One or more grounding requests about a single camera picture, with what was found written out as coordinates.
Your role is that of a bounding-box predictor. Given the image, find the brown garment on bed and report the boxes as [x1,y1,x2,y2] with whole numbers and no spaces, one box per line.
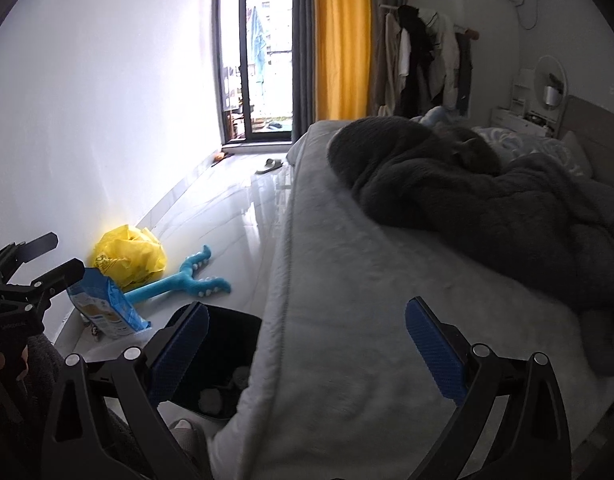
[434,126,502,177]

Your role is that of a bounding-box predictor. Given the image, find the dark grey fleece blanket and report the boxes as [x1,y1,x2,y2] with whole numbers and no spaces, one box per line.
[328,117,614,377]

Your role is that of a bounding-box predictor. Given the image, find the window with dark frame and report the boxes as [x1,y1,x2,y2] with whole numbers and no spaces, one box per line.
[212,0,293,144]

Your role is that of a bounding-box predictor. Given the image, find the grey curtain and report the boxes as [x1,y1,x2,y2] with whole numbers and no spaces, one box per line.
[292,0,316,143]

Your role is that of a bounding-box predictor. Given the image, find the black trash bin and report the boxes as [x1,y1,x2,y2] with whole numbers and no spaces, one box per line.
[153,302,261,422]

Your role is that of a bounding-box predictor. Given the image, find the white dressing table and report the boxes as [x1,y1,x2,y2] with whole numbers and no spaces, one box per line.
[490,68,560,138]

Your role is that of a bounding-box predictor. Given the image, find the round vanity mirror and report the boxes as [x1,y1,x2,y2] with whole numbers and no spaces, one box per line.
[534,55,568,110]

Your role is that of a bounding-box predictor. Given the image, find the hanging clothes on rack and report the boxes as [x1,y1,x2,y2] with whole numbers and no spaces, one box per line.
[377,4,480,118]

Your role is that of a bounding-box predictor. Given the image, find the light blue patterned pillow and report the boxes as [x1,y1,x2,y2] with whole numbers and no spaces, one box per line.
[473,127,593,177]

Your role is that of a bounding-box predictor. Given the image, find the blue plush toy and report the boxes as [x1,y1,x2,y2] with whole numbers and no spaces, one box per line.
[124,245,232,304]

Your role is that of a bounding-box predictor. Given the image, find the beige upholstered headboard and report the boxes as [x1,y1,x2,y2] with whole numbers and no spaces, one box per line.
[555,96,614,188]

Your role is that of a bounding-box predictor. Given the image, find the blue snack box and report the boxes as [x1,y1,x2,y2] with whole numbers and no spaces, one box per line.
[67,268,152,339]

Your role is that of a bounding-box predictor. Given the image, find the yellow curtain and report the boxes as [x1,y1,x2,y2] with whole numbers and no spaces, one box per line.
[314,0,372,120]

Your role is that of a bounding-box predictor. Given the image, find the yellow plastic bag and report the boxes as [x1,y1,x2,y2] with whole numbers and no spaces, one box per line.
[89,224,168,290]

